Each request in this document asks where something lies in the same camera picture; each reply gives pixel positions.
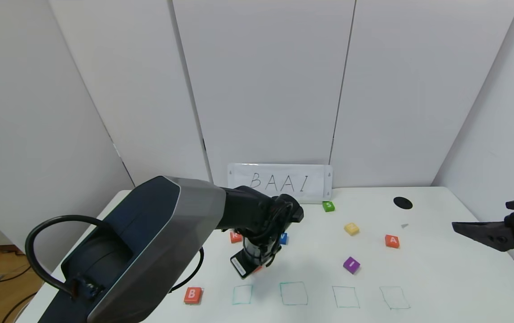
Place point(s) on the silver sign holder rail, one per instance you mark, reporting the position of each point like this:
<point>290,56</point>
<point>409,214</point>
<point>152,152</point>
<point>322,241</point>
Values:
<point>313,200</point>

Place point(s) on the blue W letter block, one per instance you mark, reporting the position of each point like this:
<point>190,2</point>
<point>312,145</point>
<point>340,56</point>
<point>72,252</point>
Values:
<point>284,238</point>

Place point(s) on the orange R letter block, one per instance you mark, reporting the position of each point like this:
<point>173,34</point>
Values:
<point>235,237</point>

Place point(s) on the green S letter block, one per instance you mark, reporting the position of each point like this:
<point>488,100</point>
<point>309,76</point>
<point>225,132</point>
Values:
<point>328,207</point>

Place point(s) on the orange A letter block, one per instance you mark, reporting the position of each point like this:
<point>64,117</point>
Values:
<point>257,269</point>
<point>392,241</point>

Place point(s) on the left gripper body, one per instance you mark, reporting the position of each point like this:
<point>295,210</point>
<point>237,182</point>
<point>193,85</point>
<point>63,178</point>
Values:
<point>240,267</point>

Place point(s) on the purple I letter block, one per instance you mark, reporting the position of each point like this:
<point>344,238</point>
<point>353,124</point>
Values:
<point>351,264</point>

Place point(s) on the orange B letter block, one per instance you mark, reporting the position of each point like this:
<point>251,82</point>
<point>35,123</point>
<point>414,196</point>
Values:
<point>193,295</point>

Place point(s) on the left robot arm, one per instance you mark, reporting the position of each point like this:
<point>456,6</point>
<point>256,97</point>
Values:
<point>158,233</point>

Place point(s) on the white laminated BAAI sign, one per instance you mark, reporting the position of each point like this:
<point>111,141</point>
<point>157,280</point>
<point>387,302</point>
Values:
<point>283,179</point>

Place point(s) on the yellow letter block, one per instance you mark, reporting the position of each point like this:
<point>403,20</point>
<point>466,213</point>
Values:
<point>352,229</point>

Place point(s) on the black round table grommet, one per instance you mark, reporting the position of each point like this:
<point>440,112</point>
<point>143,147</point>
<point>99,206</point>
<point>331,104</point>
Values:
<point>403,203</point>

